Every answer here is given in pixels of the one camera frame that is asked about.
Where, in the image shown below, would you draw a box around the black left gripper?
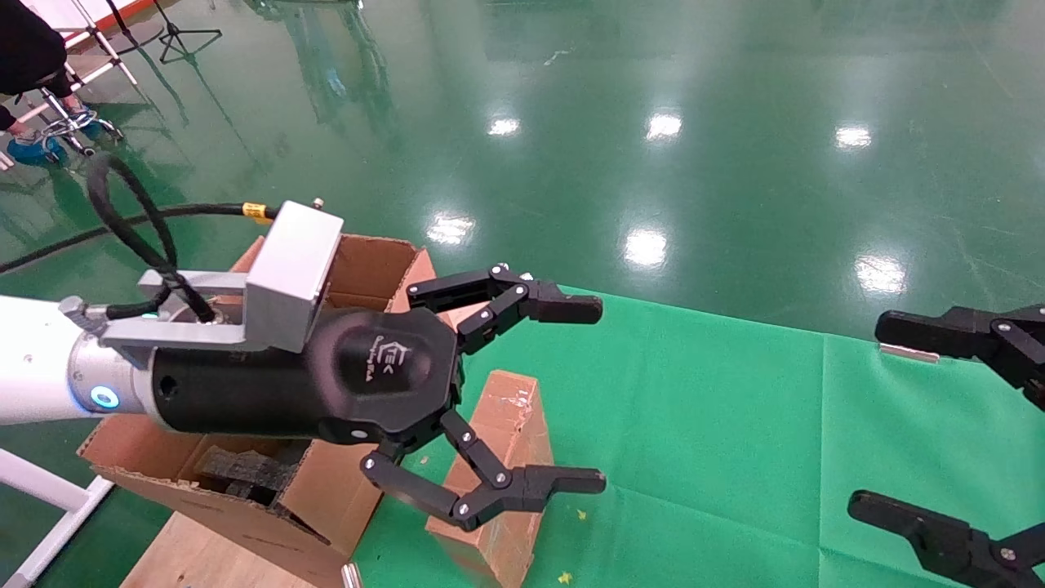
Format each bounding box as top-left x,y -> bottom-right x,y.
151,263 -> 607,532

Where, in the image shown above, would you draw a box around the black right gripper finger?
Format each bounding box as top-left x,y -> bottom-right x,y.
847,488 -> 1045,588
875,304 -> 1045,409

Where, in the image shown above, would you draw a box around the small taped cardboard box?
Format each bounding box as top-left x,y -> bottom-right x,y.
425,369 -> 554,588

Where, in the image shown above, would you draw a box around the large open cardboard carton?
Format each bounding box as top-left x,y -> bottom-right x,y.
78,233 -> 438,588

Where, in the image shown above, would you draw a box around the green table cloth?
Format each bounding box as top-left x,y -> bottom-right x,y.
351,282 -> 1045,588

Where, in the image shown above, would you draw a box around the black foam block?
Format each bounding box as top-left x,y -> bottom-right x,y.
192,445 -> 311,514

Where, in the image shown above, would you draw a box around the black tripod stand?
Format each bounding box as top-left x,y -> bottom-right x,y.
151,0 -> 223,65

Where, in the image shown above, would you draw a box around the chrome wheeled chair base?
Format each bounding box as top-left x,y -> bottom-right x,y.
16,82 -> 125,158

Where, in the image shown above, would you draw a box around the white metal rack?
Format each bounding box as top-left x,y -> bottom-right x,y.
20,0 -> 140,87

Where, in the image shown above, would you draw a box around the person in black clothes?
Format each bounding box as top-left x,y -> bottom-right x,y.
0,0 -> 105,168

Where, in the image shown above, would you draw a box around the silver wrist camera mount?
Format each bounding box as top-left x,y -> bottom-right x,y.
102,200 -> 344,356

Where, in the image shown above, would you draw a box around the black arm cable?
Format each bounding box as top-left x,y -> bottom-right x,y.
0,151 -> 278,323

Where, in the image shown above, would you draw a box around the white table frame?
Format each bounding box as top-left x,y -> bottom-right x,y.
0,448 -> 115,588

